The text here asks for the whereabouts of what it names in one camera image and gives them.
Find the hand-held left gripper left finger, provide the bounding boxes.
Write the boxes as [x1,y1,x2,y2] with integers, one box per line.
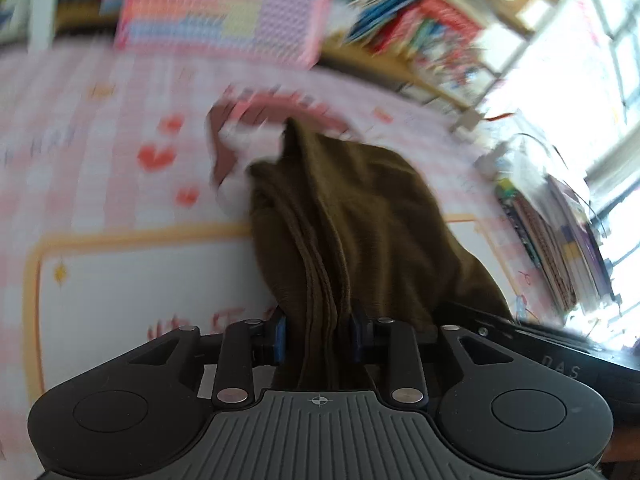
[55,317,288,407]

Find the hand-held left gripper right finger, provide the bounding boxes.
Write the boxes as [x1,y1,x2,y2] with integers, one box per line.
[350,312,588,407]

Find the brown garment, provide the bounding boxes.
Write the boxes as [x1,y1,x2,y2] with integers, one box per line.
[247,117,515,392]

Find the stack of notebooks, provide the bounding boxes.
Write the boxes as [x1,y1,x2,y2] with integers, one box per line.
[495,172,618,313]

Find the pink checked cartoon desk mat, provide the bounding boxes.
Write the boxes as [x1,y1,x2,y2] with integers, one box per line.
[0,35,566,461]

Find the row of blue books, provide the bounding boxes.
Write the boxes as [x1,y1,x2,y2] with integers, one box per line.
[335,0,436,46]

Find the pink learning tablet toy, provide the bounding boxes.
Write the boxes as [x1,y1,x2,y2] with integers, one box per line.
[114,0,337,70]

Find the wooden bookshelf with white frame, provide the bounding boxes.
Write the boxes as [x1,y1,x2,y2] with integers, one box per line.
[30,0,591,111]

